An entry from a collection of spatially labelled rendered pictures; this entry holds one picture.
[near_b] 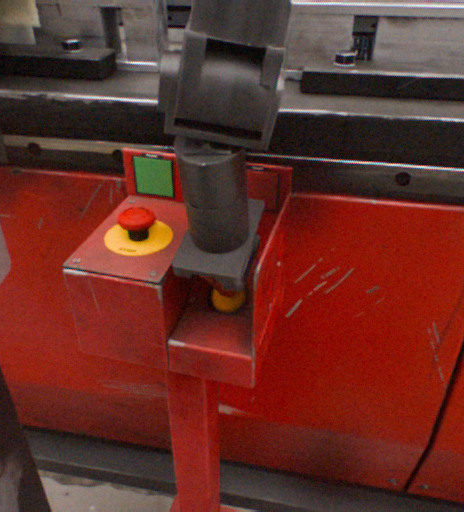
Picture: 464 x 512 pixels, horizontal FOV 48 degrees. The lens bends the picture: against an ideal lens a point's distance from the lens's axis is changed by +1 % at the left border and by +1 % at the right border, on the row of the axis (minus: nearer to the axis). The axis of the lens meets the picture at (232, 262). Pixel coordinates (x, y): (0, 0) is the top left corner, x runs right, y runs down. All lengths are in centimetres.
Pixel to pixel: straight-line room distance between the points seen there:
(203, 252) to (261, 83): 18
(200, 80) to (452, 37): 44
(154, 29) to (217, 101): 41
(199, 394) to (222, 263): 24
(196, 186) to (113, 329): 21
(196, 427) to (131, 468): 55
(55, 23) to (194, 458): 64
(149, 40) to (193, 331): 42
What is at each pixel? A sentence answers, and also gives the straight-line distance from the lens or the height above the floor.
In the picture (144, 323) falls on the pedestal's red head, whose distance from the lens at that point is 53.
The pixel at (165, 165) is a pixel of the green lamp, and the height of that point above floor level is 83.
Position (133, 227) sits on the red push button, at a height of 80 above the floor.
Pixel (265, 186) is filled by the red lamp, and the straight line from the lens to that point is 58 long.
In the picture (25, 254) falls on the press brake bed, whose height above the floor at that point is 62.
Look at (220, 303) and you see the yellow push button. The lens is 57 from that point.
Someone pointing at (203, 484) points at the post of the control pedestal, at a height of 38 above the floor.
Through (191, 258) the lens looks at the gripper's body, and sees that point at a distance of 47.
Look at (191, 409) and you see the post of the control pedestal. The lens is 70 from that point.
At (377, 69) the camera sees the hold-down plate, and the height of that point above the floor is 90.
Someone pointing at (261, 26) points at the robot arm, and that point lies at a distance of 36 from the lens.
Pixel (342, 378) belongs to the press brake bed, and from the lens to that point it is 87.
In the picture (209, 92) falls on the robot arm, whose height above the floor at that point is 97.
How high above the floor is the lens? 107
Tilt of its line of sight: 35 degrees down
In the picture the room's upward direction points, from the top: straight up
